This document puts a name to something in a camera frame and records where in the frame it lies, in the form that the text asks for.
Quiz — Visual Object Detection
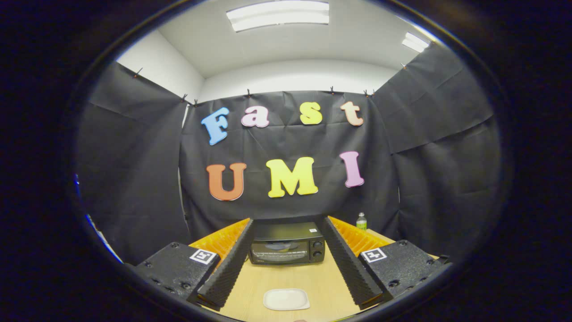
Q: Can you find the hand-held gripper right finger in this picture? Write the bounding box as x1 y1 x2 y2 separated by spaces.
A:
318 216 452 310

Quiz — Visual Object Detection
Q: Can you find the white rectangular plate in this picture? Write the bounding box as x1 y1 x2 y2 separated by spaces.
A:
263 288 311 311

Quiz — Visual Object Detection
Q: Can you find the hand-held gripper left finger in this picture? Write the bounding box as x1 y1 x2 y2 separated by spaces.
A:
133 218 256 312

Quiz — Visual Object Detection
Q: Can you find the black toaster oven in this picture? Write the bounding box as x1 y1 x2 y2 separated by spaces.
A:
248 222 325 267

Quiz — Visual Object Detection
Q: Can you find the large ceiling light panel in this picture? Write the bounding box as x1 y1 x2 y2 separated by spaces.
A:
226 0 330 33

